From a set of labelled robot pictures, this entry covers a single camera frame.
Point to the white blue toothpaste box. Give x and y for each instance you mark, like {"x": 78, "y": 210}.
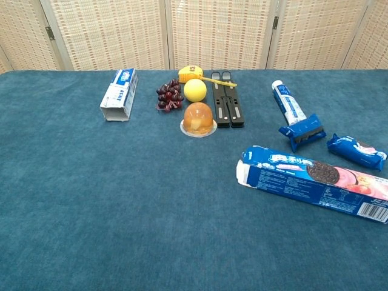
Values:
{"x": 119, "y": 97}

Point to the brass screen hinge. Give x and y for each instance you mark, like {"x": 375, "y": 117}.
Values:
{"x": 275, "y": 23}
{"x": 50, "y": 33}

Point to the yellow ball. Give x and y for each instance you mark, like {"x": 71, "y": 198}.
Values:
{"x": 195, "y": 90}

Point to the black folding stand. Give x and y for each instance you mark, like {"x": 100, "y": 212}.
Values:
{"x": 225, "y": 106}

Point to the sealed blue cookie pack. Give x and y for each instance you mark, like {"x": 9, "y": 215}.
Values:
{"x": 353, "y": 150}

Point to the blue velvet tablecloth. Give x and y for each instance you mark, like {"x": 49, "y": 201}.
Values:
{"x": 121, "y": 197}

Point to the opened blue cookie pack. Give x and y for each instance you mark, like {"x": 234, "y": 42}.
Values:
{"x": 303, "y": 128}

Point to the blue pink cookie box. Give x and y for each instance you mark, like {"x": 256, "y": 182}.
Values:
{"x": 288, "y": 179}

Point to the woven folding screen panel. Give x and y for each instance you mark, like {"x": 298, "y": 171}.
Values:
{"x": 374, "y": 36}
{"x": 318, "y": 33}
{"x": 112, "y": 33}
{"x": 221, "y": 33}
{"x": 21, "y": 30}

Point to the orange jelly cup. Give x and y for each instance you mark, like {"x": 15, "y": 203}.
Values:
{"x": 198, "y": 119}

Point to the yellow tape measure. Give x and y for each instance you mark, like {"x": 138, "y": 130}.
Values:
{"x": 188, "y": 73}

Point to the dark red grape bunch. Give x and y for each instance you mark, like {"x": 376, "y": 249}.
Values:
{"x": 169, "y": 94}

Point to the white blue toothpaste tube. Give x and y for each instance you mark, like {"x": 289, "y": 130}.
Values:
{"x": 288, "y": 101}

